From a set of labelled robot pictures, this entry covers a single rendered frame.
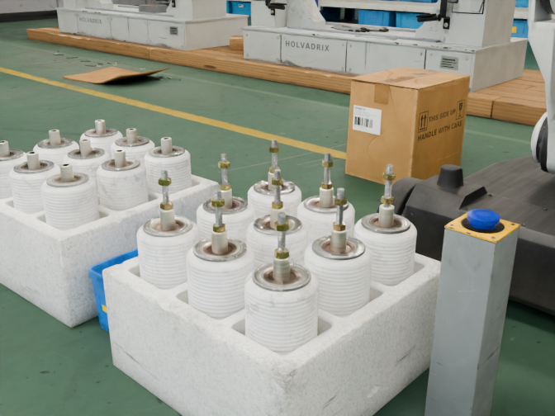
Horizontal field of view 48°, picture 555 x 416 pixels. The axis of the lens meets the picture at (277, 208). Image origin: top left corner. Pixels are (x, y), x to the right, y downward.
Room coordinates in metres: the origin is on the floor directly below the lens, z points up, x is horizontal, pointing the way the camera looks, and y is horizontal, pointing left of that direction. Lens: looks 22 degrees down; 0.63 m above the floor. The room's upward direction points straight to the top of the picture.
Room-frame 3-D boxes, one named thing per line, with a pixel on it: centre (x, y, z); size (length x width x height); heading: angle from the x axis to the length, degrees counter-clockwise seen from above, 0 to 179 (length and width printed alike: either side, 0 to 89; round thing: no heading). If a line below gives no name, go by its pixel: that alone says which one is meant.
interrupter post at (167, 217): (0.87, 0.17, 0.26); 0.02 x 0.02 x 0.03
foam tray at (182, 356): (0.88, 0.00, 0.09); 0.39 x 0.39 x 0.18; 47
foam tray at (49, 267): (1.25, 0.40, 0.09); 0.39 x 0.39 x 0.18; 50
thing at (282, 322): (0.71, -0.01, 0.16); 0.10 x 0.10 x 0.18
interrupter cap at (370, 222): (0.88, -0.17, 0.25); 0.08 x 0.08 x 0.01
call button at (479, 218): (0.73, -0.26, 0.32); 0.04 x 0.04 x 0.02
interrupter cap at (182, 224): (0.87, 0.17, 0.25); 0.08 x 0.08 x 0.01
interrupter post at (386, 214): (0.88, -0.17, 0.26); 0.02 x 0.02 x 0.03
